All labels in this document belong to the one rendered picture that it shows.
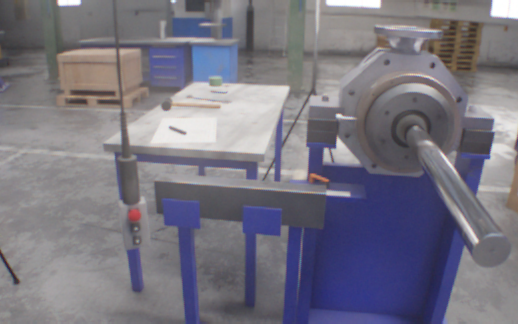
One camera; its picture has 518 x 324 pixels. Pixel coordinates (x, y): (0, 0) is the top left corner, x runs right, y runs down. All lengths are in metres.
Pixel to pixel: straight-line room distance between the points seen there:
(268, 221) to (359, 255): 0.68
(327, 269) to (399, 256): 0.35
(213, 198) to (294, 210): 0.29
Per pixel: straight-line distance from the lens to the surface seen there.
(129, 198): 1.02
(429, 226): 2.02
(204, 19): 12.07
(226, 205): 1.50
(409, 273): 2.14
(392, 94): 1.47
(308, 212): 1.47
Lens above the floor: 1.49
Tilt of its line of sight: 22 degrees down
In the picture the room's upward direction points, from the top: 1 degrees clockwise
